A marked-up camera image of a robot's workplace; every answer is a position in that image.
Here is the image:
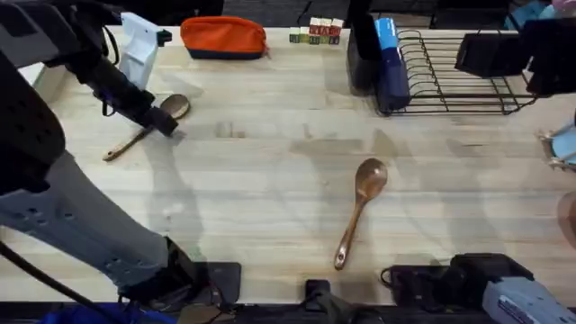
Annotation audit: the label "orange zip pouch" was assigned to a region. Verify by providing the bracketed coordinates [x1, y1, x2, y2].
[179, 15, 270, 61]

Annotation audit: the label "black box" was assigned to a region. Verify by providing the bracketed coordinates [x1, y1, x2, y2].
[345, 0, 382, 94]

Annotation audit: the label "wooden spoon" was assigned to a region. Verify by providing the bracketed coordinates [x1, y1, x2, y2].
[102, 93, 191, 163]
[333, 157, 389, 272]

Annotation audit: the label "black wire dish rack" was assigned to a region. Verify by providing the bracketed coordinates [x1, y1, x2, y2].
[380, 29, 539, 116]

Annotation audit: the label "blue cloth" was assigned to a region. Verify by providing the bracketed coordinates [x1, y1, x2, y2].
[39, 302, 177, 324]

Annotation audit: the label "white and blue tool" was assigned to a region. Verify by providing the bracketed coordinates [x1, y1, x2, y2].
[117, 12, 174, 91]

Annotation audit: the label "toy blocks on green board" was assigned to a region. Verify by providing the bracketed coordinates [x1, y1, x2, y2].
[288, 16, 345, 46]

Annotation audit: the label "blue and navy bottle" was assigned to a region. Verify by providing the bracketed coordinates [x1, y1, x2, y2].
[373, 17, 412, 115]

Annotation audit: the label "white box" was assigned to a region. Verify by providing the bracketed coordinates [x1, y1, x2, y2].
[20, 62, 69, 104]

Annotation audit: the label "pale blue disc tool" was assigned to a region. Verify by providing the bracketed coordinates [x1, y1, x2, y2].
[537, 117, 576, 174]

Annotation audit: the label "pinkish round object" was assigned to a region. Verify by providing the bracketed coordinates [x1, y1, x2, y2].
[556, 191, 576, 251]

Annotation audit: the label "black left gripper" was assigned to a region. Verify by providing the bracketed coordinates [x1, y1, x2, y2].
[69, 54, 179, 137]

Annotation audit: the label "blue heap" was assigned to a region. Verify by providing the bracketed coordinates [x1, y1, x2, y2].
[503, 0, 576, 31]

